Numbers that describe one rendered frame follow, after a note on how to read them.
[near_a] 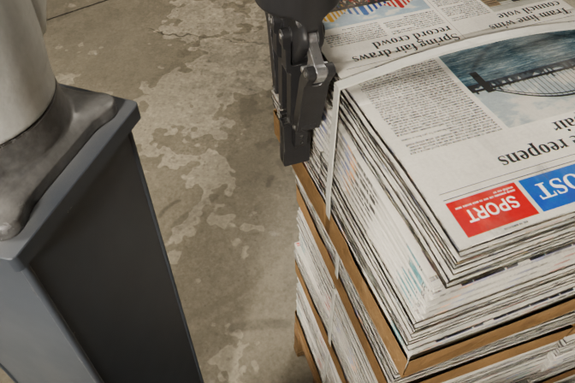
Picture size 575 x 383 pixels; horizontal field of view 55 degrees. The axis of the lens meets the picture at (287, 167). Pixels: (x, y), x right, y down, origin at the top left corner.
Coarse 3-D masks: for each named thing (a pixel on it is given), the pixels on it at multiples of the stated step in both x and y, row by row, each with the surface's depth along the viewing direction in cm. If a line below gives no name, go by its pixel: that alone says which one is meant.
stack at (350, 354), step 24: (312, 216) 89; (312, 240) 95; (312, 264) 100; (336, 264) 82; (312, 288) 102; (336, 312) 91; (360, 312) 76; (312, 336) 117; (336, 336) 94; (528, 336) 75; (360, 360) 83; (384, 360) 72; (456, 360) 72; (504, 360) 79; (528, 360) 84; (552, 360) 86
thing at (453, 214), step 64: (384, 128) 45; (448, 128) 45; (512, 128) 45; (384, 192) 48; (448, 192) 40; (512, 192) 40; (384, 256) 50; (448, 256) 40; (512, 256) 41; (448, 320) 49; (512, 320) 54
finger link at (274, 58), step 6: (270, 30) 53; (270, 36) 54; (270, 42) 54; (270, 48) 55; (270, 54) 56; (270, 60) 56; (276, 60) 55; (276, 66) 56; (276, 72) 56; (276, 78) 56; (276, 84) 57; (276, 90) 57
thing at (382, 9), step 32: (352, 0) 58; (384, 0) 59; (416, 0) 59; (448, 0) 59; (480, 0) 59; (512, 0) 59; (544, 0) 59; (352, 32) 55; (384, 32) 55; (416, 32) 55; (448, 32) 55; (320, 128) 59; (320, 192) 65
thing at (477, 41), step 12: (552, 24) 54; (564, 24) 55; (480, 36) 52; (492, 36) 52; (504, 36) 52; (516, 36) 52; (444, 48) 51; (456, 48) 51; (468, 48) 51; (408, 60) 50; (420, 60) 50; (372, 72) 50; (384, 72) 49; (336, 84) 49; (348, 84) 49
